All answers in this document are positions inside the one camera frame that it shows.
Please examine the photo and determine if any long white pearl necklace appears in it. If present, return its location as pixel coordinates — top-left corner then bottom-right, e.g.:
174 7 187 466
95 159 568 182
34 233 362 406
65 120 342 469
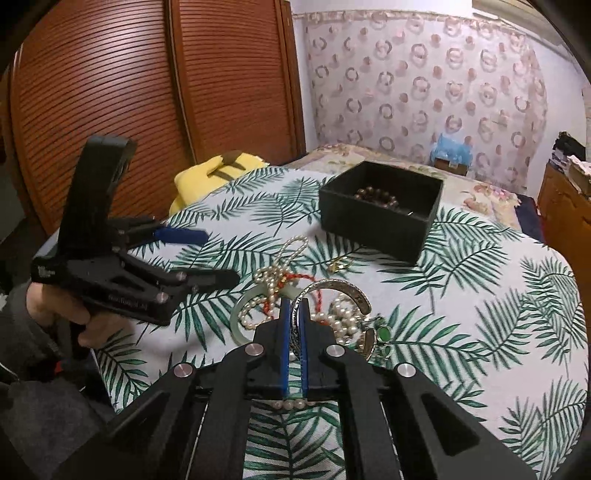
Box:
237 235 362 412

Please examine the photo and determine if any engraved silver cuff bangle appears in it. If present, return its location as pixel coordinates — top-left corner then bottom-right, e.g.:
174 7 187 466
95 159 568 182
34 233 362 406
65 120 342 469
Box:
290 279 372 377

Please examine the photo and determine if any black square jewelry box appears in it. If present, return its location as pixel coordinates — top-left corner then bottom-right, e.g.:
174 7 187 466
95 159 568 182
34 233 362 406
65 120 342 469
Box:
318 161 444 265

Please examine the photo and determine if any person's left hand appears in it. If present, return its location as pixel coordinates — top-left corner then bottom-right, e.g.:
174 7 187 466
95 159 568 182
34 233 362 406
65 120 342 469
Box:
26 282 131 349

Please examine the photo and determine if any yellow plush toy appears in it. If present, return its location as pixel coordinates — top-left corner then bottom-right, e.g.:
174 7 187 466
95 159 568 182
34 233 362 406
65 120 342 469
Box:
169 150 270 216

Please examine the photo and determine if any green stone silver pendant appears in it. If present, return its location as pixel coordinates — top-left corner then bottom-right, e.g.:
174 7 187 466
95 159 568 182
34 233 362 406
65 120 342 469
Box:
355 315 392 360

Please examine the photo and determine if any pale green jade bangle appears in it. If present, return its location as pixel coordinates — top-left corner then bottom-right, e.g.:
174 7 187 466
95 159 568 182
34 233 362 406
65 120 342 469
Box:
228 285 297 346

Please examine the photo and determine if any brown louvered wooden wardrobe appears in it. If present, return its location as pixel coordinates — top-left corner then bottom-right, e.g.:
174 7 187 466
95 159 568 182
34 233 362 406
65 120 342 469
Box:
1 1 305 233

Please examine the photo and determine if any floral bed cover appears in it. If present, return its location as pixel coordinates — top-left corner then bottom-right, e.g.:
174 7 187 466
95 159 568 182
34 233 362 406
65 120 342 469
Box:
287 143 522 232

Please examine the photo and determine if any cardboard box under toy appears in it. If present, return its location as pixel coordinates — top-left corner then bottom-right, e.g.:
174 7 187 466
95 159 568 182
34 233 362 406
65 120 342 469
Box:
434 158 469 176

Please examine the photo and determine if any blue plush toy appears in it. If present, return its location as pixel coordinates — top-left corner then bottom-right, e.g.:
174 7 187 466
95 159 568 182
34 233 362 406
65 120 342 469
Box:
430 134 473 167

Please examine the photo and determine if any circle pattern sheer curtain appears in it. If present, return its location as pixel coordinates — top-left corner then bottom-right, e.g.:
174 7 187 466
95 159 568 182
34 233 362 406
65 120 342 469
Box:
303 10 548 193

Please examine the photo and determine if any brown wooden sideboard cabinet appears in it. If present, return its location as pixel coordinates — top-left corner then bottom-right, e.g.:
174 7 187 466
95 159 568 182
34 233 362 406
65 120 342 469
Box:
536 161 591 287

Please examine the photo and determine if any pile of clothes on cabinet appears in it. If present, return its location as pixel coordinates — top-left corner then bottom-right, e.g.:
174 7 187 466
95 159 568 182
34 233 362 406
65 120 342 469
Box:
549 131 591 198

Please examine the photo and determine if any red coral bead necklace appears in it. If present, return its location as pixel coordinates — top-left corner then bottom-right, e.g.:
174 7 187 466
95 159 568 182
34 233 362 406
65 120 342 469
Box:
250 271 325 324

